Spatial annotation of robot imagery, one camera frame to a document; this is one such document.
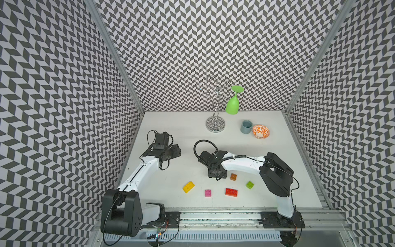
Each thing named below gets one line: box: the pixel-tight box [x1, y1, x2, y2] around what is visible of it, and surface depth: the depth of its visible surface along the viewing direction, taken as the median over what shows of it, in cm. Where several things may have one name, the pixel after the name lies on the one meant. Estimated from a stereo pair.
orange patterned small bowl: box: [252, 124, 271, 139], surface depth 106 cm
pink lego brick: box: [204, 189, 212, 198], surface depth 82 cm
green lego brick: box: [245, 180, 255, 190], surface depth 84 cm
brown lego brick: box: [229, 172, 238, 182], surface depth 88 cm
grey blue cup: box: [240, 119, 254, 134], surface depth 107 cm
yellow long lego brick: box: [182, 181, 195, 194], surface depth 84 cm
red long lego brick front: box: [224, 187, 239, 198], surface depth 82 cm
